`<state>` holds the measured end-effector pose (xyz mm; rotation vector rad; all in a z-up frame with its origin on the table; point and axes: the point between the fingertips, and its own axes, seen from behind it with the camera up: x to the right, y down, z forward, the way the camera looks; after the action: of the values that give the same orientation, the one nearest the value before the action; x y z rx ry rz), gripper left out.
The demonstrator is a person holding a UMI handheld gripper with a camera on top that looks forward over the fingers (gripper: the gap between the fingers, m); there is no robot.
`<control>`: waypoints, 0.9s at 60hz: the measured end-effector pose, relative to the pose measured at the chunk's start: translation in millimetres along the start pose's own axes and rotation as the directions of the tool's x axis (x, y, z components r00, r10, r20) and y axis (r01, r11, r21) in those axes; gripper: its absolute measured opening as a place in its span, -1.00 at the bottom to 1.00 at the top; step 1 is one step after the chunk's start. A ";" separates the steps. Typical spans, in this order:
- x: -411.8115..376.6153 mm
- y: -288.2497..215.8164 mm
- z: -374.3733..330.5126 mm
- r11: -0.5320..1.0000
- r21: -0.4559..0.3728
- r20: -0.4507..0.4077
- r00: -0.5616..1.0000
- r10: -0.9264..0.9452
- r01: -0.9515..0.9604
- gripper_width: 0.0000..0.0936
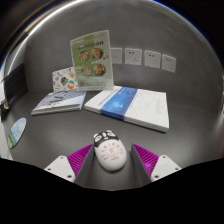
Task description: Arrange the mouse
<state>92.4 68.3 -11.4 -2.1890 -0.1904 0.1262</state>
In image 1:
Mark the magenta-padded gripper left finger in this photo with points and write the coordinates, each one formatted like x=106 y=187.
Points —
x=61 y=168

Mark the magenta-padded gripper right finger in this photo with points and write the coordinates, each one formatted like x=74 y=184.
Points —
x=165 y=166

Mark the white panda-print computer mouse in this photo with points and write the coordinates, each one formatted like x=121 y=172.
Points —
x=110 y=156

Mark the round blue-green mouse pad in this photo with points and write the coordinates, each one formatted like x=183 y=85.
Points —
x=16 y=132

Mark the grey striped booklet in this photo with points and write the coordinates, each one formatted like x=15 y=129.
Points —
x=60 y=101

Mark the white book with blue band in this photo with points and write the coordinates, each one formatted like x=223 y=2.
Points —
x=133 y=106

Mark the small black device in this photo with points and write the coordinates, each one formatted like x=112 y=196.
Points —
x=4 y=107

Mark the small white sticker card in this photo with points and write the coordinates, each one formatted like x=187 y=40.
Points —
x=64 y=80

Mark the clear acrylic sign stand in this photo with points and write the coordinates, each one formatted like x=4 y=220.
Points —
x=91 y=61

